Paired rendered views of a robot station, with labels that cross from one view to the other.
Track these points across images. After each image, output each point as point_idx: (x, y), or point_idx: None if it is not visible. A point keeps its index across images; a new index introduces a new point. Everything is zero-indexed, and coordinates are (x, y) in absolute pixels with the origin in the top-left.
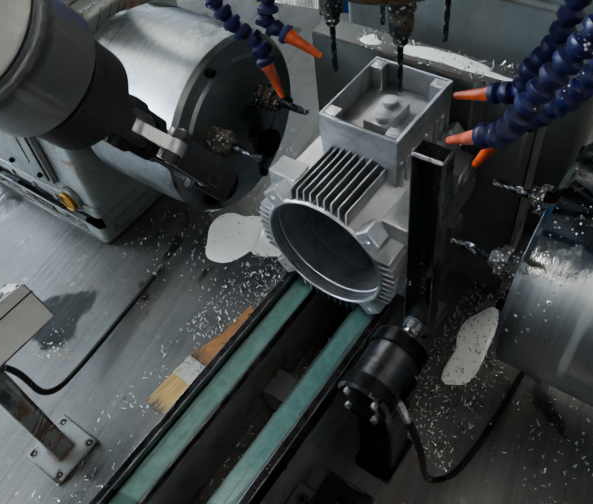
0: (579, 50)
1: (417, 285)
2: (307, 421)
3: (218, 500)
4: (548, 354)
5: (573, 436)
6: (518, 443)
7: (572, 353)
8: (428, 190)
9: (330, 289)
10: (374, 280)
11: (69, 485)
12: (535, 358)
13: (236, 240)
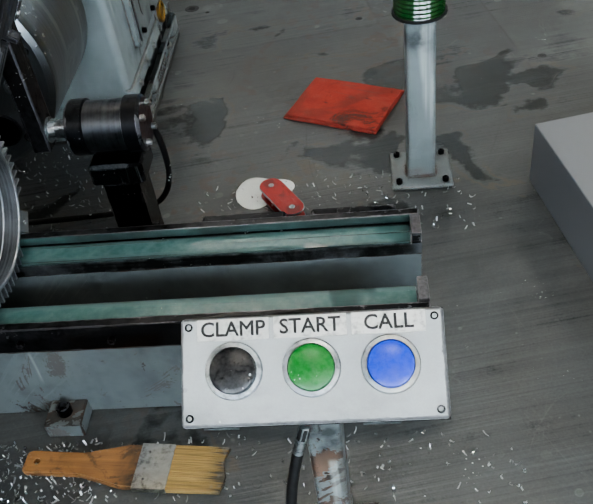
0: None
1: (27, 70)
2: (169, 224)
3: (281, 243)
4: (56, 39)
5: (75, 187)
6: (97, 208)
7: (54, 20)
8: None
9: (5, 270)
10: None
11: (371, 495)
12: (59, 54)
13: None
